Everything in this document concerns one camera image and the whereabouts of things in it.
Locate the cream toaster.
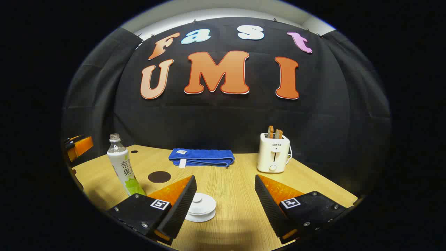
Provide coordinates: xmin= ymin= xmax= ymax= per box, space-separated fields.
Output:
xmin=257 ymin=133 xmax=291 ymax=173

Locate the dark brown round coaster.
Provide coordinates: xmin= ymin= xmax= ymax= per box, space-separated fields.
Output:
xmin=148 ymin=171 xmax=172 ymax=184

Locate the black backdrop cloth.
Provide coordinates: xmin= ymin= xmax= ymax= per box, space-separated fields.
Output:
xmin=63 ymin=17 xmax=392 ymax=196

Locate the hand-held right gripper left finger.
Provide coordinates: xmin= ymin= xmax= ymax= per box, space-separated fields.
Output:
xmin=106 ymin=175 xmax=197 ymax=246

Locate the folded blue towel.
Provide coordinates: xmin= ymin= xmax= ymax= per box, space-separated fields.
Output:
xmin=169 ymin=149 xmax=235 ymax=168

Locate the clear water bottle green label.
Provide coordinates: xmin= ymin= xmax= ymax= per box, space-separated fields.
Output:
xmin=107 ymin=134 xmax=146 ymax=196

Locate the white saucer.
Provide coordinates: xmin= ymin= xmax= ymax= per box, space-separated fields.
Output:
xmin=185 ymin=209 xmax=216 ymax=223

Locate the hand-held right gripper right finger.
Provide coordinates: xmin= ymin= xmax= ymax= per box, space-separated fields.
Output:
xmin=255 ymin=174 xmax=349 ymax=244

